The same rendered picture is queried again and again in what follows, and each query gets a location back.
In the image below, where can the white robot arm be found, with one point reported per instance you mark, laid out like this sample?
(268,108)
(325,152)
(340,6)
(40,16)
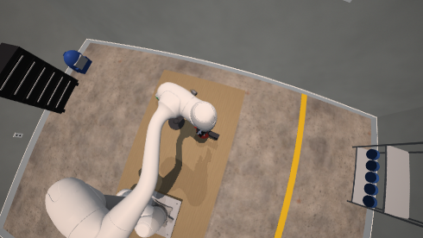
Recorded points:
(80,211)

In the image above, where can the dark grey round disc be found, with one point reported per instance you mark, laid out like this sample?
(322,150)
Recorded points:
(176,123)

